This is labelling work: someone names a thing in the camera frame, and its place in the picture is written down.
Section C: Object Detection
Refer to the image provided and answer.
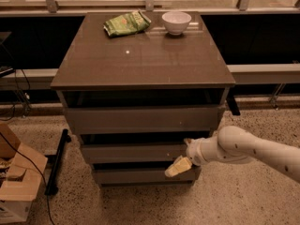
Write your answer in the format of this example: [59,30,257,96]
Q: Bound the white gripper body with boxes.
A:
[186,138,207,166]

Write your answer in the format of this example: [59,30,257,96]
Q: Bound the grey drawer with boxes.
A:
[81,142,188,164]
[93,167,201,186]
[65,106,225,135]

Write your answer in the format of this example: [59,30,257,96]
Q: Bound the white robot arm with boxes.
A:
[165,126,300,182]

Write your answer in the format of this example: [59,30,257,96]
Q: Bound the grey top drawer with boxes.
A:
[65,106,225,135]

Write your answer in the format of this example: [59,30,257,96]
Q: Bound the grey drawer cabinet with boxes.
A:
[51,12,235,175]

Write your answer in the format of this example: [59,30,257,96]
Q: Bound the grey bottom drawer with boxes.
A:
[93,167,201,186]

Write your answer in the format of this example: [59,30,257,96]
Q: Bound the black stand leg right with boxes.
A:
[226,90,240,115]

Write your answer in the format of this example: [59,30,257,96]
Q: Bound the white bowl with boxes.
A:
[162,11,191,35]

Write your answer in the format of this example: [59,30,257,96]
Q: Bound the black floor stand bar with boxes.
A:
[45,129,71,196]

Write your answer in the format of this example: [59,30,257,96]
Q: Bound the green snack bag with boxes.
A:
[103,11,151,38]

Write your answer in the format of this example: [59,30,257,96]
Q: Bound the brown cardboard box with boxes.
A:
[0,124,48,224]

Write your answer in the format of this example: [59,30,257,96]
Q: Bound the black cable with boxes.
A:
[0,131,56,225]

